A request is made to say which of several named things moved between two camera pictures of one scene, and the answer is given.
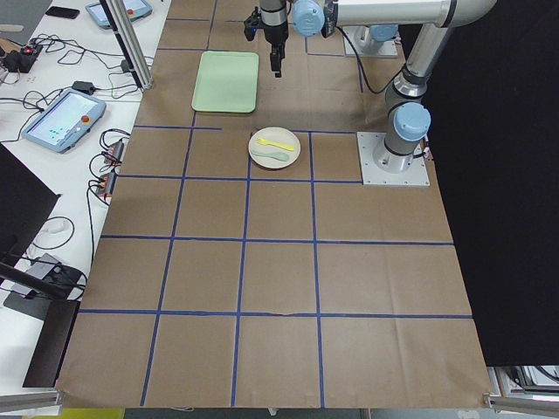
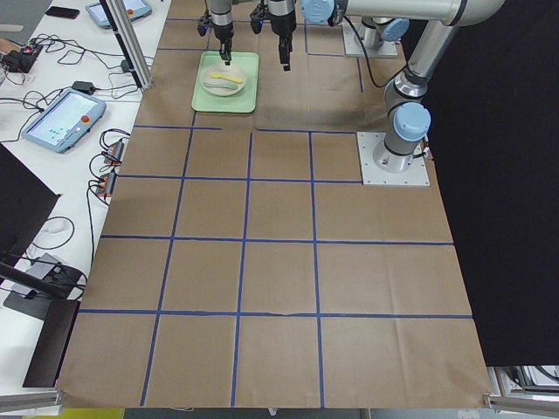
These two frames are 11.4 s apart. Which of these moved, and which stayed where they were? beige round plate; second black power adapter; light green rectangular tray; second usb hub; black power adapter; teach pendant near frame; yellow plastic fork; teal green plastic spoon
Moved: beige round plate; yellow plastic fork; teal green plastic spoon
Stayed: second usb hub; black power adapter; second black power adapter; teach pendant near frame; light green rectangular tray
